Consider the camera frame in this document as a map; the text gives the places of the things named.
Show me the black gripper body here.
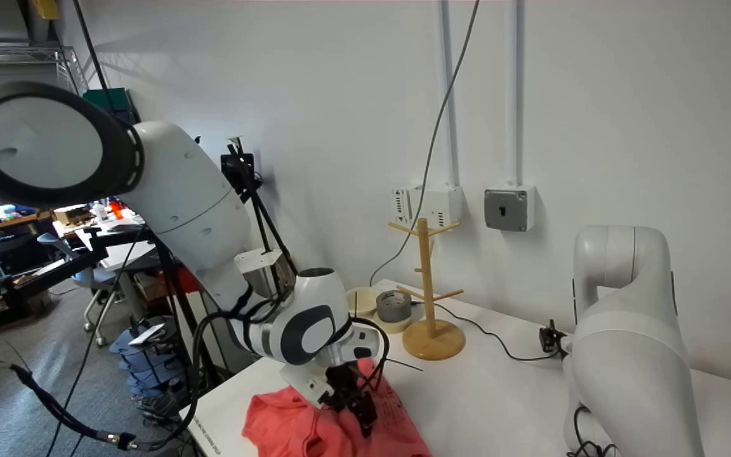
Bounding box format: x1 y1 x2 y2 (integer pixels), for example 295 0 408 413
320 358 368 413

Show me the coral pink shirt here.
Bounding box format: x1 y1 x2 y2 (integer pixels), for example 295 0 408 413
241 358 432 457

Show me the wooden mug tree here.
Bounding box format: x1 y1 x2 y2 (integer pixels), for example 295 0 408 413
385 215 470 362

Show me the grey junction box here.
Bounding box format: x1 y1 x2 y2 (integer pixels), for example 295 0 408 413
481 185 538 232

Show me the cluttered wooden workbench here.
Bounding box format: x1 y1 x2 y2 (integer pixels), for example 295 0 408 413
0 197 156 325

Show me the green storage box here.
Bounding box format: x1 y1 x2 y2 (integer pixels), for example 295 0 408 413
83 86 141 125

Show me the thin black table cable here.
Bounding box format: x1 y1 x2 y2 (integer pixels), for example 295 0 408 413
438 302 554 362

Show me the white wall socket box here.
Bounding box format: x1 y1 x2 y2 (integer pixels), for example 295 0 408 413
390 185 423 227

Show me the plain white wall box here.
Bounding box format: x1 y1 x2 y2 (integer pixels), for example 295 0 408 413
418 183 467 230

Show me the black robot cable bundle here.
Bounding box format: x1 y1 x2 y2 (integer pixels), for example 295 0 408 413
0 311 241 453

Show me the black camera on tripod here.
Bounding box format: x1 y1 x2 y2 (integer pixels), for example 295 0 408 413
217 135 309 282

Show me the grey hanging cable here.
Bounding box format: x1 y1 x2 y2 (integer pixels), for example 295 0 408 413
368 0 481 290

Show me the white wall conduit pipe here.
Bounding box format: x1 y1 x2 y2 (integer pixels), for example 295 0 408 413
438 0 462 191
507 0 528 191

